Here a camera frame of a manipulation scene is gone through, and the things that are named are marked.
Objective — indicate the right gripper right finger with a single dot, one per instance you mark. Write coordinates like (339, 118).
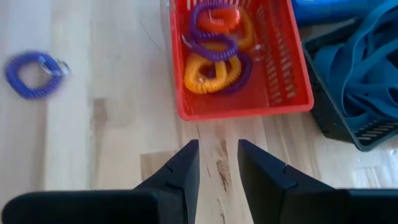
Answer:
(311, 205)

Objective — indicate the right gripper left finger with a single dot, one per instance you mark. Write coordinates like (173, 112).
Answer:
(93, 208)

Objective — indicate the large blue rubber band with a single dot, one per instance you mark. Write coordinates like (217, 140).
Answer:
(373, 109)
(382, 18)
(329, 62)

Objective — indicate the black plastic basket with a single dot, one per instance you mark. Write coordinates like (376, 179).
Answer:
(329, 130)

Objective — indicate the red plastic basket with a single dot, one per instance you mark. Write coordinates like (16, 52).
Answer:
(248, 102)

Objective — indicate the blue plastic basket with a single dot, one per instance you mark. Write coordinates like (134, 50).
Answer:
(326, 14)

